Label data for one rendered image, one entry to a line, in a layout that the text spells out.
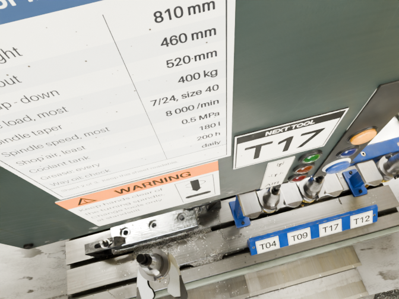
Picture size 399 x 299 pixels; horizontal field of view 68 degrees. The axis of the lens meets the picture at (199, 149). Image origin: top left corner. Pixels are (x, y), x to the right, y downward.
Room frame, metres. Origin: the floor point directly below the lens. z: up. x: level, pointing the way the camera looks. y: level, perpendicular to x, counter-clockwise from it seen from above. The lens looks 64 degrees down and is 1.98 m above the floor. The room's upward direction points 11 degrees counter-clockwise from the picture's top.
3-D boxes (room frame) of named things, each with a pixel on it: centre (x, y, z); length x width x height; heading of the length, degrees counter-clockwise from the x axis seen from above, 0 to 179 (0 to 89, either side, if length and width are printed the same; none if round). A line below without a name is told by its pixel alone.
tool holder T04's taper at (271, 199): (0.20, -0.16, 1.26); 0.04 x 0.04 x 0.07
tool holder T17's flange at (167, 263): (0.08, 0.14, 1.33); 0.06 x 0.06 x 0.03
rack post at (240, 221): (0.25, -0.10, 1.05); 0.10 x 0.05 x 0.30; 4
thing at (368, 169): (0.22, -0.43, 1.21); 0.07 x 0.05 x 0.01; 4
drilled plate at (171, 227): (0.32, 0.21, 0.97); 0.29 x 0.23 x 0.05; 94
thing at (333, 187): (0.21, -0.32, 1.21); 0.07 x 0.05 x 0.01; 4
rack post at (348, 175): (0.28, -0.54, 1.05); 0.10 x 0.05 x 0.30; 4
